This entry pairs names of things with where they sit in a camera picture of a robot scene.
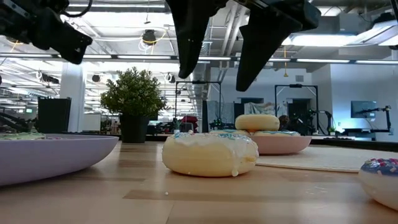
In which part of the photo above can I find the pink plate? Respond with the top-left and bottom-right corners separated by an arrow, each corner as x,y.
250,134 -> 313,156

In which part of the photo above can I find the ceiling light strip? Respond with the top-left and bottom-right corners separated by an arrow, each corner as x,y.
0,53 -> 398,65

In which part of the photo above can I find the yellow hanging pendant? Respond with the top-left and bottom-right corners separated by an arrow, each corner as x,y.
282,46 -> 289,78

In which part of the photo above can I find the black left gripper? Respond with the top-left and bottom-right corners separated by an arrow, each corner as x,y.
0,0 -> 93,65

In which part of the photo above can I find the white iced donut blue drizzle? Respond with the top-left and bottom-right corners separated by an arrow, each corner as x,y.
162,132 -> 259,178

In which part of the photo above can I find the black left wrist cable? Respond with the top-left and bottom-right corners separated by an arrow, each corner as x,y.
62,0 -> 93,18

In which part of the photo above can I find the black ceiling device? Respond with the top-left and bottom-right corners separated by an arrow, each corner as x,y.
142,29 -> 157,46

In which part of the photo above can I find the black boom stand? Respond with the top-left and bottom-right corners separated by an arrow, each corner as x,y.
356,105 -> 393,135

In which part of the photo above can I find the small purple sprinkled donut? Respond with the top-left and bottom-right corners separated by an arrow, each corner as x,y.
358,157 -> 398,212

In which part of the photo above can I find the grey draped cloth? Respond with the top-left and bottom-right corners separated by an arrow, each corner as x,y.
244,101 -> 289,125

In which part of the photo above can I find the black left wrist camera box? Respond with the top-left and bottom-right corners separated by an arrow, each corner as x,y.
27,0 -> 65,16

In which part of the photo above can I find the dark wall monitor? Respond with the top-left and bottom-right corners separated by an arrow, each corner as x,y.
350,100 -> 379,119

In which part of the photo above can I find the plain cream large donut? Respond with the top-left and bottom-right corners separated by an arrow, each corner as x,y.
234,114 -> 280,132

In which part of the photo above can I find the green leafy plant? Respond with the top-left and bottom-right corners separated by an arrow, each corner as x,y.
99,67 -> 168,118

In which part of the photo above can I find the black metal rig frame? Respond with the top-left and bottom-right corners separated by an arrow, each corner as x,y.
175,81 -> 222,134
274,83 -> 320,135

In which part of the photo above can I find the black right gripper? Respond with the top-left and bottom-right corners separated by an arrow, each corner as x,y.
229,0 -> 322,92

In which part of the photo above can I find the small green iced donut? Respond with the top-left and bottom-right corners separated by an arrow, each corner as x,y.
0,133 -> 48,141

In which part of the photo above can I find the black plant pot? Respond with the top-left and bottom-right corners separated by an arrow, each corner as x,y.
119,113 -> 150,144

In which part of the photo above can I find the red object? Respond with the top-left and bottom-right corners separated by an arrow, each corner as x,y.
181,115 -> 199,133

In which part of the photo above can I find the person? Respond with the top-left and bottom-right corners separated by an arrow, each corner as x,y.
278,114 -> 292,131

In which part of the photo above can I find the lavender plate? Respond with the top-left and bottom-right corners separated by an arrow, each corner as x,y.
0,133 -> 121,187

